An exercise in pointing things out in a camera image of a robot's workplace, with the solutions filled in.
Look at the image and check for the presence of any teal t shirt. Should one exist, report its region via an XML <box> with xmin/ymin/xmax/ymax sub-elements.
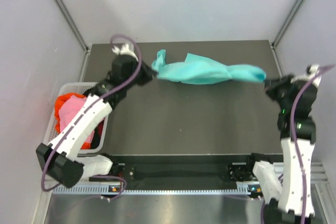
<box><xmin>151</xmin><ymin>49</ymin><xmax>267</xmax><ymax>85</ymax></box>

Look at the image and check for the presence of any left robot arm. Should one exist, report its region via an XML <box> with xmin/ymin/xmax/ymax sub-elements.
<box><xmin>36</xmin><ymin>54</ymin><xmax>157</xmax><ymax>188</ymax></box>

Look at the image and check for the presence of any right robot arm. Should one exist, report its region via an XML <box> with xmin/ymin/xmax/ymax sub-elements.
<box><xmin>245</xmin><ymin>73</ymin><xmax>321</xmax><ymax>223</ymax></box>

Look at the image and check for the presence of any pink t shirt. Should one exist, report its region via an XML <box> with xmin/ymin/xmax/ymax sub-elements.
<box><xmin>58</xmin><ymin>97</ymin><xmax>95</xmax><ymax>143</ymax></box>

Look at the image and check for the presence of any black t shirt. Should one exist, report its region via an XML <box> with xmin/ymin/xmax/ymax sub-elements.
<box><xmin>90</xmin><ymin>120</ymin><xmax>104</xmax><ymax>149</ymax></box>

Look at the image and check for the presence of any orange t shirt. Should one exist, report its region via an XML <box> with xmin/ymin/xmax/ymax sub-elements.
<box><xmin>54</xmin><ymin>92</ymin><xmax>92</xmax><ymax>149</ymax></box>

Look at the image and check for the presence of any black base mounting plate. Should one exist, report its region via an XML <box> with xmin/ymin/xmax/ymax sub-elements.
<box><xmin>89</xmin><ymin>154</ymin><xmax>263</xmax><ymax>190</ymax></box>

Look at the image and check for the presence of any white plastic basket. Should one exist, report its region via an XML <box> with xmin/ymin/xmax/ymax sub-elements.
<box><xmin>43</xmin><ymin>82</ymin><xmax>108</xmax><ymax>155</ymax></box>

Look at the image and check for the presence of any aluminium front rail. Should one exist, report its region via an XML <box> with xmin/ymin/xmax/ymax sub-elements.
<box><xmin>41</xmin><ymin>162</ymin><xmax>329</xmax><ymax>185</ymax></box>

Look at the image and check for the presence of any grey slotted cable duct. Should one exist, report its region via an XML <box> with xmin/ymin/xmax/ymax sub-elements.
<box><xmin>52</xmin><ymin>183</ymin><xmax>262</xmax><ymax>195</ymax></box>

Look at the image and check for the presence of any right aluminium frame post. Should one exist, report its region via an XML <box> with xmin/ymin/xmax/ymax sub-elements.
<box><xmin>271</xmin><ymin>0</ymin><xmax>305</xmax><ymax>50</ymax></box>

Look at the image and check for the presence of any aluminium frame post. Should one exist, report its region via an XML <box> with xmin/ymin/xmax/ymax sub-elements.
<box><xmin>54</xmin><ymin>0</ymin><xmax>89</xmax><ymax>51</ymax></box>
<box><xmin>271</xmin><ymin>0</ymin><xmax>305</xmax><ymax>50</ymax></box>

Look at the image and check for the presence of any left aluminium frame post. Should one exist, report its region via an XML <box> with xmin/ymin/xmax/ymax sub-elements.
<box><xmin>54</xmin><ymin>0</ymin><xmax>89</xmax><ymax>51</ymax></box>

